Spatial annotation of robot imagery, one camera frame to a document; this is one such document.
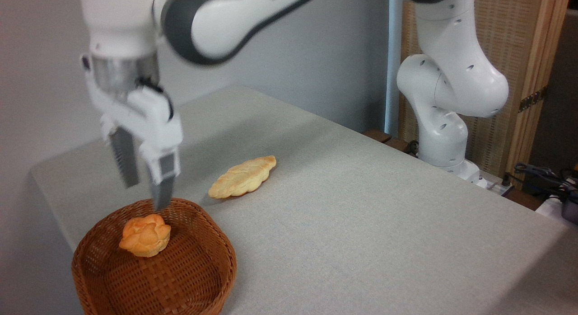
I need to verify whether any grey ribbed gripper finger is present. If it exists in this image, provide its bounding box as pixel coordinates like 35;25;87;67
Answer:
100;115;141;189
139;145;182;212

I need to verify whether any white vertical pole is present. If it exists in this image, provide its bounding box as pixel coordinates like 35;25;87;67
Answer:
384;0;404;137

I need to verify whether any bundle of black cables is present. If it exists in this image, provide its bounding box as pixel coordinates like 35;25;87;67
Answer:
513;163;578;203

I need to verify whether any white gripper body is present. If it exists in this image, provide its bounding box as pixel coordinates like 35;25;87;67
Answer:
85;79;184;155

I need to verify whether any round flower-shaped bread bun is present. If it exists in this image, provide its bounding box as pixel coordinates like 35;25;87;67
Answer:
119;214;172;258

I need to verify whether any metal screen hinge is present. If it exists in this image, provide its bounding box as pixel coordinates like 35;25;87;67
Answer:
518;86;548;113

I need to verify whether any brown woven wicker basket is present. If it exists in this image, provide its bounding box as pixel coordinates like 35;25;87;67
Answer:
71;197;238;315

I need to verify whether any long braided bread loaf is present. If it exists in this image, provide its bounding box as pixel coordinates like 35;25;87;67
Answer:
208;155;277;200

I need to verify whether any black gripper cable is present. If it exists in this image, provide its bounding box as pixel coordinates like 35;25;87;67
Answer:
135;77;175;122

